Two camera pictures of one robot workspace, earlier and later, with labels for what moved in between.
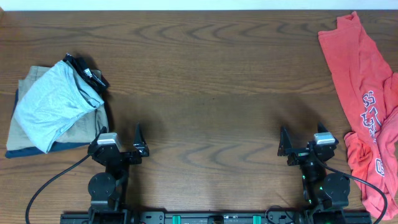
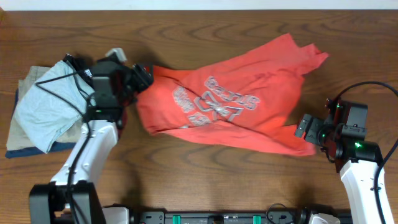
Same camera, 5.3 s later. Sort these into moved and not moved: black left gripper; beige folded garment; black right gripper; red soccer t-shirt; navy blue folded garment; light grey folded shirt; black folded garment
Moved: black right gripper; black left gripper; red soccer t-shirt
Not moved: black folded garment; navy blue folded garment; light grey folded shirt; beige folded garment
